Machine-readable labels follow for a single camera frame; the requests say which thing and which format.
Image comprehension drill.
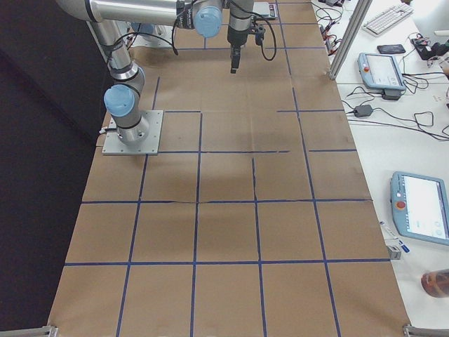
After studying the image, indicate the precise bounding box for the black smartphone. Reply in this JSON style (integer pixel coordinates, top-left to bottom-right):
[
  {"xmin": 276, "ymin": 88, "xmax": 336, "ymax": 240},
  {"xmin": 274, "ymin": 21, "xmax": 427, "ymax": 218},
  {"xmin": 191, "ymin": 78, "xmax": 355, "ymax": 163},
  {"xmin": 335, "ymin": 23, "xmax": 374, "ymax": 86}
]
[{"xmin": 377, "ymin": 44, "xmax": 406, "ymax": 55}]

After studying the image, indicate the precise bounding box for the teach pendant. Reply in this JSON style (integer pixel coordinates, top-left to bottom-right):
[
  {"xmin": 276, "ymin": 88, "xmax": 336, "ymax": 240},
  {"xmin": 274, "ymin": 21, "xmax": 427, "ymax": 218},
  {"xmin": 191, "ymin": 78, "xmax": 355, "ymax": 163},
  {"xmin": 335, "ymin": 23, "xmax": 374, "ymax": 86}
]
[
  {"xmin": 357, "ymin": 53, "xmax": 406, "ymax": 91},
  {"xmin": 390, "ymin": 171, "xmax": 448, "ymax": 246}
]

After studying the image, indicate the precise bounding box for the silver digital kitchen scale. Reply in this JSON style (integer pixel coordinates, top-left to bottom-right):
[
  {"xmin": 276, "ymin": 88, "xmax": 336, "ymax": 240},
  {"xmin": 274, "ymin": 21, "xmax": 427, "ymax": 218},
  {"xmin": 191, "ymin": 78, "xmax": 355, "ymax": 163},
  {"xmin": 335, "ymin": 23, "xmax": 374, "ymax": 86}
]
[{"xmin": 253, "ymin": 1, "xmax": 278, "ymax": 20}]

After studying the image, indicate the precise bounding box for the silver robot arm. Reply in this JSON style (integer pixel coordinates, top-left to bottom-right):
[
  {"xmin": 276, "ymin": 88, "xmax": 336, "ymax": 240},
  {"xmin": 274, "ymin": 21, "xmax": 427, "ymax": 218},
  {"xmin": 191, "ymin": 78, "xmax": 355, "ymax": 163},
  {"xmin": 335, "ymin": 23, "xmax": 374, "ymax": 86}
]
[
  {"xmin": 58, "ymin": 1, "xmax": 253, "ymax": 145},
  {"xmin": 227, "ymin": 0, "xmax": 254, "ymax": 46}
]

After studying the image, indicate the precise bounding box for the brown glass bottle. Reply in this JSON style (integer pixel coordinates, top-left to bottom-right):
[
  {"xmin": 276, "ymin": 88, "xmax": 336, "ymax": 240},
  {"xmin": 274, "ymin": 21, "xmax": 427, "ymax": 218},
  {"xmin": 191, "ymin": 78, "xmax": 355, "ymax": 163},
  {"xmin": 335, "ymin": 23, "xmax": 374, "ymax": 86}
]
[{"xmin": 421, "ymin": 269, "xmax": 449, "ymax": 298}]

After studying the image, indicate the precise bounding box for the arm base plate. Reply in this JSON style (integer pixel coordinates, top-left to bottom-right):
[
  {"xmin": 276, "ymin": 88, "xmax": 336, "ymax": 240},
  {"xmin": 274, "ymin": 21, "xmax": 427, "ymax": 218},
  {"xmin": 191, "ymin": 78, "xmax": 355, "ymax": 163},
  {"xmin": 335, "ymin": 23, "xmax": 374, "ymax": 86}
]
[{"xmin": 102, "ymin": 110, "xmax": 164, "ymax": 155}]

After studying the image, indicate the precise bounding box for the aluminium frame post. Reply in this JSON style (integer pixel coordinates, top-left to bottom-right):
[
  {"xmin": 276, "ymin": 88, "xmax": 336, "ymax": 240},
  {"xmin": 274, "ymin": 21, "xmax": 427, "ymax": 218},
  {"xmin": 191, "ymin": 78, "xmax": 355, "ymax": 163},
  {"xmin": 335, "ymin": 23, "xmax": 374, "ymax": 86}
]
[{"xmin": 328, "ymin": 0, "xmax": 372, "ymax": 80}]

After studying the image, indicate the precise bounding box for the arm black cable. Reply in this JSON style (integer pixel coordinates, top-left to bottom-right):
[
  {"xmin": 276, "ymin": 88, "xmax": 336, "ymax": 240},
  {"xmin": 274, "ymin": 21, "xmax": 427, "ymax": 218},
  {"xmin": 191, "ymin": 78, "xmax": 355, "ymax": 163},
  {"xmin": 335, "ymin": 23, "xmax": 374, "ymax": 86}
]
[{"xmin": 112, "ymin": 31, "xmax": 180, "ymax": 57}]

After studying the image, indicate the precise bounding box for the brown paper table mat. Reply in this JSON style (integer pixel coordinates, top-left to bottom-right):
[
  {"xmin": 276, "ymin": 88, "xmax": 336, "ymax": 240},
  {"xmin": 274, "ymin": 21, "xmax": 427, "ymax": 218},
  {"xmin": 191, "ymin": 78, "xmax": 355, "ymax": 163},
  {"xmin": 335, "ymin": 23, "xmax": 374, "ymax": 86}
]
[{"xmin": 48, "ymin": 1, "xmax": 408, "ymax": 336}]

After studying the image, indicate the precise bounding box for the small metal bracket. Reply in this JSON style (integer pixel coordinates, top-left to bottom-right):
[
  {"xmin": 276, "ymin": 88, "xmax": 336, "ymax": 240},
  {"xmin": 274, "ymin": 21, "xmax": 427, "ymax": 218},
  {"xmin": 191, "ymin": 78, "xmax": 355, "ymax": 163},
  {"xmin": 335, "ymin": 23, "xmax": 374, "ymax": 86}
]
[{"xmin": 386, "ymin": 245, "xmax": 401, "ymax": 260}]

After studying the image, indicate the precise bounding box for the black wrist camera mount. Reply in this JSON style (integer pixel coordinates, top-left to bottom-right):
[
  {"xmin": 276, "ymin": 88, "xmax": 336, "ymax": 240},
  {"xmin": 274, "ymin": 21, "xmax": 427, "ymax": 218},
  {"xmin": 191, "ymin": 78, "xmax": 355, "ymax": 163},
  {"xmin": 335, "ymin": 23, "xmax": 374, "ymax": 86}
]
[{"xmin": 250, "ymin": 22, "xmax": 266, "ymax": 47}]

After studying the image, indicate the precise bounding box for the black power adapter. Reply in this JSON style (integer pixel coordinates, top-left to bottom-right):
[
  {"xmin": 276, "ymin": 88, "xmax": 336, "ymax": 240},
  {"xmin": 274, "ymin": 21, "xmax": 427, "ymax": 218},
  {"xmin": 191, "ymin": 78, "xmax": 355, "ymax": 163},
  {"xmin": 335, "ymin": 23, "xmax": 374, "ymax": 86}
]
[{"xmin": 353, "ymin": 105, "xmax": 373, "ymax": 118}]

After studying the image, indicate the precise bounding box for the white marker pen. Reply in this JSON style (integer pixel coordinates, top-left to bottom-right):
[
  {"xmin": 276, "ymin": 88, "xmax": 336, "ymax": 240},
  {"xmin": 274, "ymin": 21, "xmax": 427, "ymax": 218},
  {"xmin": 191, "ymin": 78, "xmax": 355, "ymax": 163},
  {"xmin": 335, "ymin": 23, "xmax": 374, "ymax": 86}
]
[{"xmin": 380, "ymin": 221, "xmax": 410, "ymax": 253}]

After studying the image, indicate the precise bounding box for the white computer keyboard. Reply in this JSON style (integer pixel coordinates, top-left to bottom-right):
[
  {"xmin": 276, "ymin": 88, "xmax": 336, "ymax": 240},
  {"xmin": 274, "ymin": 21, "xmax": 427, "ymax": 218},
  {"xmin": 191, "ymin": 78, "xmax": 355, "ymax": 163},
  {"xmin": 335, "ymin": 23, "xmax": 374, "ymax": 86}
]
[{"xmin": 362, "ymin": 4, "xmax": 414, "ymax": 37}]

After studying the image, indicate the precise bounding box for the far teach pendant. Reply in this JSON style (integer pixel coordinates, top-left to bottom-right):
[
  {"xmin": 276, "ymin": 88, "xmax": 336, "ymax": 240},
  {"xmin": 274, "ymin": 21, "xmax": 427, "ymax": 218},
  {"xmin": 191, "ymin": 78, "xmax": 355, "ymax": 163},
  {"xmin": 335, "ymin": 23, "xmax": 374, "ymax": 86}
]
[{"xmin": 357, "ymin": 53, "xmax": 406, "ymax": 91}]

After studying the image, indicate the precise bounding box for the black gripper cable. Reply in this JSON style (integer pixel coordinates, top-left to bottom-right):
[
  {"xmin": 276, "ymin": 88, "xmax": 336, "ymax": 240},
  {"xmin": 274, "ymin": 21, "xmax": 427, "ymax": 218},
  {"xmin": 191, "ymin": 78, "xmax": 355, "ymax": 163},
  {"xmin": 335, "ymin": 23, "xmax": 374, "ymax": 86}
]
[{"xmin": 250, "ymin": 10, "xmax": 279, "ymax": 61}]

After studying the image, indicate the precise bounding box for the near teach pendant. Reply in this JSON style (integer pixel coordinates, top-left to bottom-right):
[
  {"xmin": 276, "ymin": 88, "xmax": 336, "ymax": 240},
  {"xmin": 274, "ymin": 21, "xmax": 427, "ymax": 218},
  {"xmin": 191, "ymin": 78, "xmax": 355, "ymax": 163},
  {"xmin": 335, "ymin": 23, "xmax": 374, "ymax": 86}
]
[{"xmin": 390, "ymin": 171, "xmax": 448, "ymax": 246}]

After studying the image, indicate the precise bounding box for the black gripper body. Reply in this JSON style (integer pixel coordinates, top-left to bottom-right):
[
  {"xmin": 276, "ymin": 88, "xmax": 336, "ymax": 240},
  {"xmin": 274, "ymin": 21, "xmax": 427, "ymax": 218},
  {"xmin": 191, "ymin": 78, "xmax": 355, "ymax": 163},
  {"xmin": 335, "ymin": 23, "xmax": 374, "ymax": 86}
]
[{"xmin": 230, "ymin": 41, "xmax": 242, "ymax": 67}]

